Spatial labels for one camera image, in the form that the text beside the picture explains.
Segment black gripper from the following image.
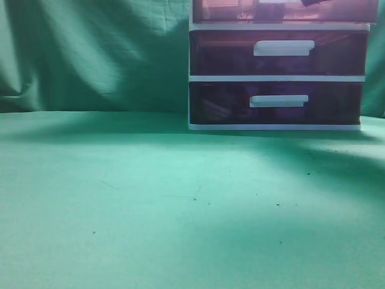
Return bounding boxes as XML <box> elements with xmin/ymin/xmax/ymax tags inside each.
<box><xmin>302</xmin><ymin>0</ymin><xmax>326</xmax><ymax>6</ymax></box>

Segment dark top drawer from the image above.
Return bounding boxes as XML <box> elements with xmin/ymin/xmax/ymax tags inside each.
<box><xmin>191</xmin><ymin>0</ymin><xmax>379</xmax><ymax>23</ymax></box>

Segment dark drawer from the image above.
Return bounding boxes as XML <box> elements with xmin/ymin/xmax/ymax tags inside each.
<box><xmin>191</xmin><ymin>0</ymin><xmax>379</xmax><ymax>23</ymax></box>
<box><xmin>189</xmin><ymin>30</ymin><xmax>369</xmax><ymax>76</ymax></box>
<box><xmin>189</xmin><ymin>82</ymin><xmax>363</xmax><ymax>125</ymax></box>

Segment dark middle drawer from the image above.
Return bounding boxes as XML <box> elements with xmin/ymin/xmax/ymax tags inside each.
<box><xmin>189</xmin><ymin>30</ymin><xmax>369</xmax><ymax>76</ymax></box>

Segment dark bottom drawer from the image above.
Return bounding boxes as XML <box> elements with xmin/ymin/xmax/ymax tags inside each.
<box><xmin>189</xmin><ymin>82</ymin><xmax>363</xmax><ymax>125</ymax></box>

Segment green cloth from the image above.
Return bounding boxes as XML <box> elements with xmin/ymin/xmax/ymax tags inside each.
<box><xmin>1</xmin><ymin>1</ymin><xmax>384</xmax><ymax>288</ymax></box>

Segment white drawer cabinet frame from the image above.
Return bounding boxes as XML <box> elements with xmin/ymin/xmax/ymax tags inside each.
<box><xmin>188</xmin><ymin>2</ymin><xmax>373</xmax><ymax>130</ymax></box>

